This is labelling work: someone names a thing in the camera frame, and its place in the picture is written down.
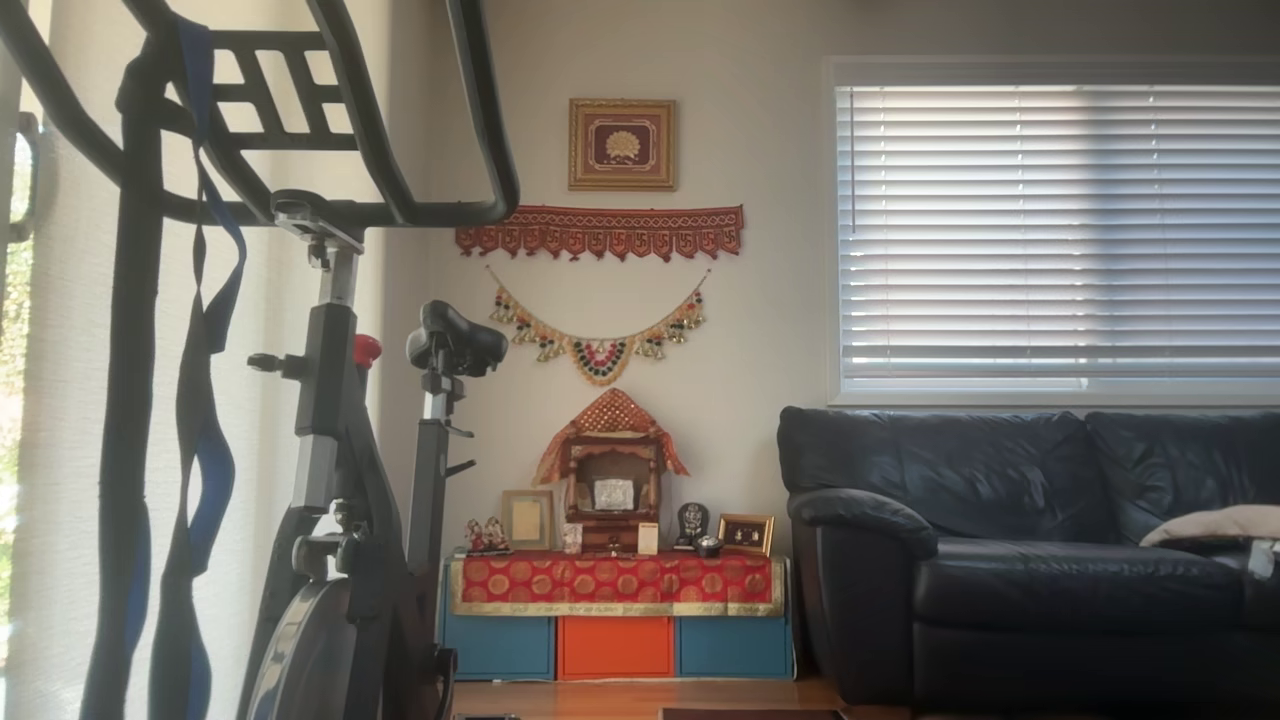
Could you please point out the beige cushion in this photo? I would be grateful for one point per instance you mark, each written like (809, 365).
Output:
(1220, 525)

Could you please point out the black exercise bike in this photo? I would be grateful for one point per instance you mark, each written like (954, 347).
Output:
(340, 420)

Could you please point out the sheer white curtain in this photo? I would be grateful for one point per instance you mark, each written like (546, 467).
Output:
(265, 300)

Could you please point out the white window blind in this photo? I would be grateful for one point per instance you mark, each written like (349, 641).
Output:
(1050, 230)

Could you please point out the red embroidered wall hanging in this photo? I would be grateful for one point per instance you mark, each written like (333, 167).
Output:
(600, 230)

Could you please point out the small dark bowl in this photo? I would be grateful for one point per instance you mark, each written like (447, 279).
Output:
(708, 546)

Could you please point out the small figurines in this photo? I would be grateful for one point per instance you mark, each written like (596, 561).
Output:
(485, 537)

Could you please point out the small gold picture frame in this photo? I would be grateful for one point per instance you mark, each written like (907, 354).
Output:
(746, 535)

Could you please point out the beaded garland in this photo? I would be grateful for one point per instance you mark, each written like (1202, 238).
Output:
(598, 360)

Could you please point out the white card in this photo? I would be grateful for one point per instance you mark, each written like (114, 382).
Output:
(648, 538)

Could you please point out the dark idol plaque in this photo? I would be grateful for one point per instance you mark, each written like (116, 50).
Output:
(692, 522)

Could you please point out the blue and orange cabinet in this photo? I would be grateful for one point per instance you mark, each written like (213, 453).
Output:
(615, 650)

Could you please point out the pale picture frame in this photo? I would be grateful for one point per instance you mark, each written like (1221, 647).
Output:
(527, 520)

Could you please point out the black leather sofa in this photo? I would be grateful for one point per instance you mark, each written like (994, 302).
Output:
(1000, 560)

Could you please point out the wooden shrine with canopy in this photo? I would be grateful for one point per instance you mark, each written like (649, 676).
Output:
(610, 470)

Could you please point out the gold framed wall picture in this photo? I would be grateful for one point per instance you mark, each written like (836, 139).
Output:
(622, 145)

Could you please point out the red gold patterned cloth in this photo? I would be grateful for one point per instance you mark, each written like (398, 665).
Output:
(615, 582)

